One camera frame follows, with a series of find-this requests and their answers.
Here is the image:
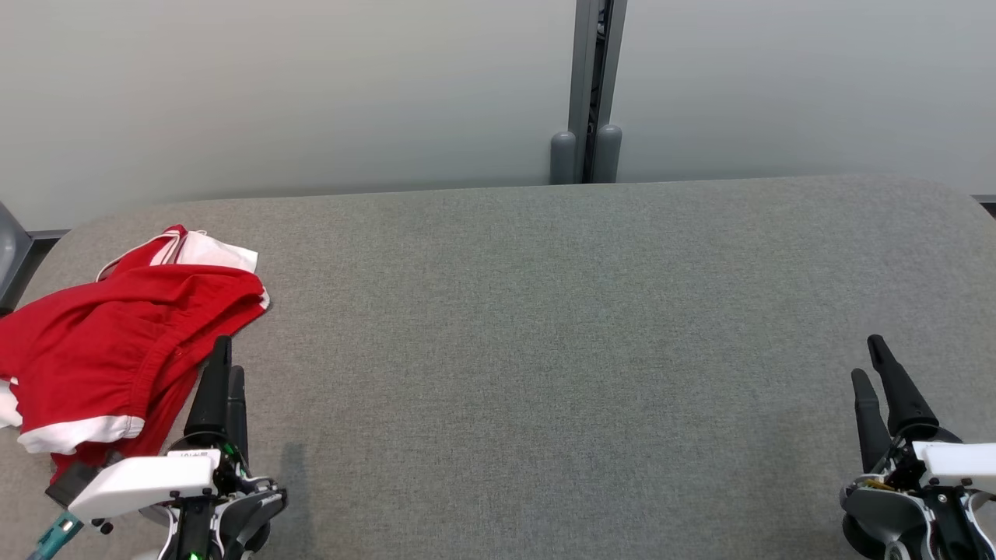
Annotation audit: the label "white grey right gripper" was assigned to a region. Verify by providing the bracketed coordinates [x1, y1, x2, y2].
[840, 334, 996, 560]

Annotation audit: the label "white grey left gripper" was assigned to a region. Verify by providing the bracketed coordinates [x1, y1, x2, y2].
[68, 336, 289, 560]

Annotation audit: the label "red shorts with white stripe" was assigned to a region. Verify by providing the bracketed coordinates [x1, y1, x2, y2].
[0, 264, 269, 487]

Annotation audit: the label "teal camera cable connector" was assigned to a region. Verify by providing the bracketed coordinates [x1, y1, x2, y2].
[30, 509, 83, 560]

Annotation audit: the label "grey side frame post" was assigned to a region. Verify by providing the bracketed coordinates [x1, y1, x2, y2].
[0, 202, 33, 312]

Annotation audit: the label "grey partition post with feet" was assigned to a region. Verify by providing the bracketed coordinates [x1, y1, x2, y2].
[550, 0, 627, 186]

